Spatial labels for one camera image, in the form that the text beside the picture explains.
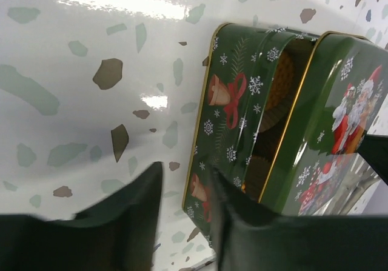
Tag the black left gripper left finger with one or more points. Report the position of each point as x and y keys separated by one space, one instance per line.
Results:
x=117 y=233

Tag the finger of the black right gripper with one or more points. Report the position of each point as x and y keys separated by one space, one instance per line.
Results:
x=374 y=150

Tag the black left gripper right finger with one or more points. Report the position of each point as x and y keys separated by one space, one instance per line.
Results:
x=248 y=236

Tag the gold tin lid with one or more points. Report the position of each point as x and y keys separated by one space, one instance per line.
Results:
x=341 y=91

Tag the floral cookie tin box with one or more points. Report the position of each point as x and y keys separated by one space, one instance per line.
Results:
x=239 y=74

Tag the tan dotted round cookie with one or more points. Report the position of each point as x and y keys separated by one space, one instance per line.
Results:
x=282 y=81

